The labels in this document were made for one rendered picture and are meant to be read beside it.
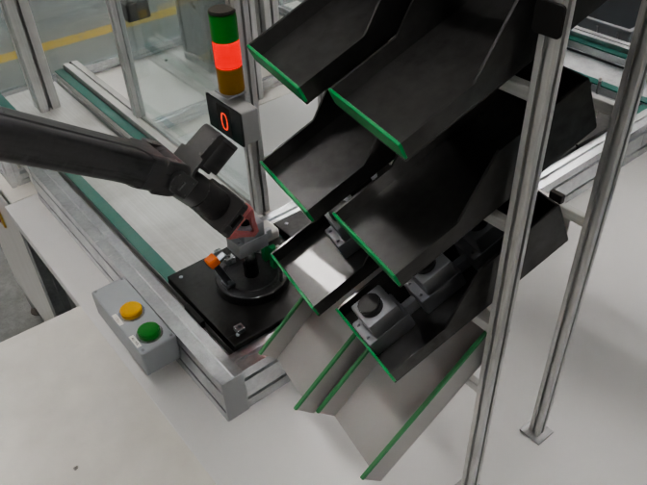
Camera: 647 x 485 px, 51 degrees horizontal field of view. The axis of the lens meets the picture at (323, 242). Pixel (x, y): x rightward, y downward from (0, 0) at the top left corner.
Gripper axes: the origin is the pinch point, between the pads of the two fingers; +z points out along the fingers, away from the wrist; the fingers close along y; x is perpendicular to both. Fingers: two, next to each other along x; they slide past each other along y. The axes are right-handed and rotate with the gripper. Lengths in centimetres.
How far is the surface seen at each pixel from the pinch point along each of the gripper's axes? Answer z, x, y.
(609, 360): 44, -21, -53
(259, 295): 6.9, 8.8, -6.8
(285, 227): 18.7, -3.9, 8.2
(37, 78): 7, 6, 104
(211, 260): -2.8, 8.5, -1.0
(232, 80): -9.3, -19.7, 16.4
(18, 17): -6, -5, 105
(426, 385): -0.9, 1.3, -46.1
